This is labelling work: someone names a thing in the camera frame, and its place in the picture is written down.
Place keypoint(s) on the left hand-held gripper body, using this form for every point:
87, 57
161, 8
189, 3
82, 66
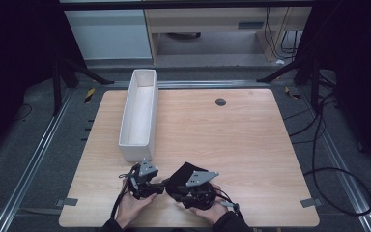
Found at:
145, 180

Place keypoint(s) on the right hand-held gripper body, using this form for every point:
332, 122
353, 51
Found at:
199, 187

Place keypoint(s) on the person's right hand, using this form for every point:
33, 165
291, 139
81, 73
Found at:
214, 211

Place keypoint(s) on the person's left hand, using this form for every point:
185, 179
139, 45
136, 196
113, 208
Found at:
132, 208

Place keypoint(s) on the long white storage box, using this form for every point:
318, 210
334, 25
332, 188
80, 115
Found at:
140, 112

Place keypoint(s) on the grey tape piece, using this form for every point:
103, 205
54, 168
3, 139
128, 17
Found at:
67, 202
310, 202

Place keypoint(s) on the yellow black striped tape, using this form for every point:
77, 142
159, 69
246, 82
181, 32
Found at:
291, 93
89, 95

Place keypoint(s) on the black metal stand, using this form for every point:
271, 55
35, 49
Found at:
57, 87
314, 77

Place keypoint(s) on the white cabinet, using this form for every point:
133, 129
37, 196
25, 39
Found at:
109, 34

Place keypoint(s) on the metal floor rail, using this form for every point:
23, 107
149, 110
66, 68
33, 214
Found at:
341, 161
206, 84
29, 167

